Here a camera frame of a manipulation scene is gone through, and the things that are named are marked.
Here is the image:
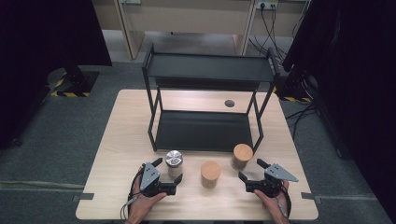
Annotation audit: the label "person's right hand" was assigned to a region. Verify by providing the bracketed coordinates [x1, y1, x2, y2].
[253, 180, 290, 224]

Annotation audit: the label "glass jar with wooden lid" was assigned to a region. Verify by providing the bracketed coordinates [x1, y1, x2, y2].
[231, 143, 254, 171]
[200, 160, 222, 189]

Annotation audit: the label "glass jar with metal lid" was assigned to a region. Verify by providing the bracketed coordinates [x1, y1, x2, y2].
[164, 149, 184, 179]

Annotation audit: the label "hand-held gripper cable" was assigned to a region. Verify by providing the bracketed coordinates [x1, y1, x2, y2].
[120, 170, 145, 220]
[276, 181, 292, 218]

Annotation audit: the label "striped black stand base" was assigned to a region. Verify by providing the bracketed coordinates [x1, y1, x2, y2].
[273, 70, 314, 104]
[47, 63, 101, 98]

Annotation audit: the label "person's left hand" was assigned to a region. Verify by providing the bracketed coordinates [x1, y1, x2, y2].
[126, 165, 168, 224]

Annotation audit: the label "black metal two-tier rack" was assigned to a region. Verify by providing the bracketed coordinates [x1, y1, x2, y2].
[141, 42, 280, 156]

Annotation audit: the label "grey floor tape piece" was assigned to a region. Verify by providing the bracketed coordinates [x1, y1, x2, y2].
[301, 191, 322, 205]
[72, 192, 95, 203]

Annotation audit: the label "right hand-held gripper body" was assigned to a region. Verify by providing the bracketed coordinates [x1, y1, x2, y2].
[245, 162, 300, 199]

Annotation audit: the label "black curtain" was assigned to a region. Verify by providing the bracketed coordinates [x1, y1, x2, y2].
[282, 0, 396, 223]
[0, 0, 113, 150]

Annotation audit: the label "black floor cables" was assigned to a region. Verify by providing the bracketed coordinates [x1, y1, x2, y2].
[285, 102, 319, 141]

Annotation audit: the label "left hand-held gripper cable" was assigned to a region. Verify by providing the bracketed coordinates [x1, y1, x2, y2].
[120, 170, 145, 220]

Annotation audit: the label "black power cables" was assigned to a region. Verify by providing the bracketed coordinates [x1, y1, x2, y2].
[247, 3, 312, 64]

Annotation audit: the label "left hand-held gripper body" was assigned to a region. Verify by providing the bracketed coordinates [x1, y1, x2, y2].
[139, 161, 177, 198]

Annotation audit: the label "white power strip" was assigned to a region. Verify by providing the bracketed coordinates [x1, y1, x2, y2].
[255, 0, 279, 10]

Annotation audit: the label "right hand-held gripper cable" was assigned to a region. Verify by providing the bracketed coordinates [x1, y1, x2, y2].
[276, 181, 292, 218]

